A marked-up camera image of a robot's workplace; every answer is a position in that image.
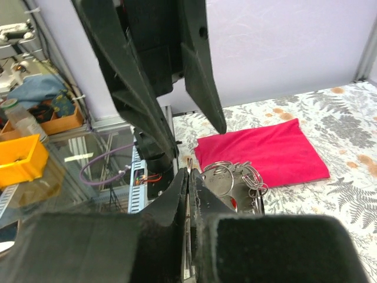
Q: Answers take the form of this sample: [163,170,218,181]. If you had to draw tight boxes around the blue slotted cable duct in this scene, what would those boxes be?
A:
[128,146,148,213]

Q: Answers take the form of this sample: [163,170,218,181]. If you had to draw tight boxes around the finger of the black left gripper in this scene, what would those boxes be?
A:
[178,0,227,134]
[73,1,178,159]

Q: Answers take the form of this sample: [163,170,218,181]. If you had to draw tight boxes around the red tag key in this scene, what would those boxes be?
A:
[231,198,237,209]

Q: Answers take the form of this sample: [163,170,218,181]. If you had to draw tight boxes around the blue cloth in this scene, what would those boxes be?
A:
[6,74,68,109]

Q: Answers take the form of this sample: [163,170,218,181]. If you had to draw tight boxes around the clear plastic bottle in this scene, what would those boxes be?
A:
[1,98,49,143]

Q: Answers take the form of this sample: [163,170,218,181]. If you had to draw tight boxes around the yellow plastic bin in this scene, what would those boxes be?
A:
[1,134,49,187]

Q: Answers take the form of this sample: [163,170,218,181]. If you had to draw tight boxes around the pink folded cloth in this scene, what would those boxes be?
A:
[194,119,330,187]

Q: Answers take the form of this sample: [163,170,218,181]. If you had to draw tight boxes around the wooden tray box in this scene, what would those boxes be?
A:
[1,103,84,141]

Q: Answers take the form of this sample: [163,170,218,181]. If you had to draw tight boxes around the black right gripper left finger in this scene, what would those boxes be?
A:
[1,169,188,282]

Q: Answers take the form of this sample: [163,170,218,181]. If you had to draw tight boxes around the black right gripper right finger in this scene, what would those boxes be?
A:
[188,169,368,282]

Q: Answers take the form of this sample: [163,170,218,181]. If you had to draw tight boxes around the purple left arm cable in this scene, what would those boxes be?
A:
[80,143,139,186]

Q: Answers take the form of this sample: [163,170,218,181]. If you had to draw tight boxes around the aluminium frame posts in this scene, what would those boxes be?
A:
[353,19,376,82]

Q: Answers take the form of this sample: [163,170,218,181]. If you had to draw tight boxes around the floral tablecloth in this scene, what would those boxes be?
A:
[173,82,376,282]

